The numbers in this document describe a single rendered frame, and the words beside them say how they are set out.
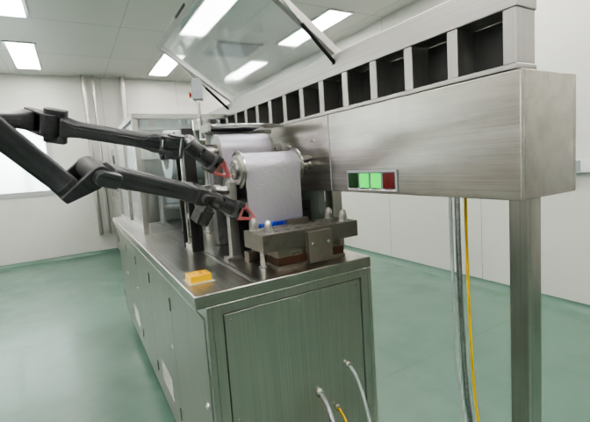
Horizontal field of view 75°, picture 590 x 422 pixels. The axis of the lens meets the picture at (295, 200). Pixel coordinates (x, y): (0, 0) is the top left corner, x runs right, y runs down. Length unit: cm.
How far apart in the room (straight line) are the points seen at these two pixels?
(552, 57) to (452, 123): 256
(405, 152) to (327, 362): 78
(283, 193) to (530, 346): 94
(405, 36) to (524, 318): 87
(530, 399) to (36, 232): 652
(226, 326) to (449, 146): 82
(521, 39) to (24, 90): 662
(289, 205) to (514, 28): 94
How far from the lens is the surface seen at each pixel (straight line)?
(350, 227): 146
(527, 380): 136
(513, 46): 106
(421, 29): 123
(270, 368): 135
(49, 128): 148
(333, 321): 143
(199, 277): 129
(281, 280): 126
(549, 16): 371
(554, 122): 114
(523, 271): 125
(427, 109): 117
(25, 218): 695
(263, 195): 148
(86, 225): 694
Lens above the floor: 127
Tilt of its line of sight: 6 degrees down
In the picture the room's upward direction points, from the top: 4 degrees counter-clockwise
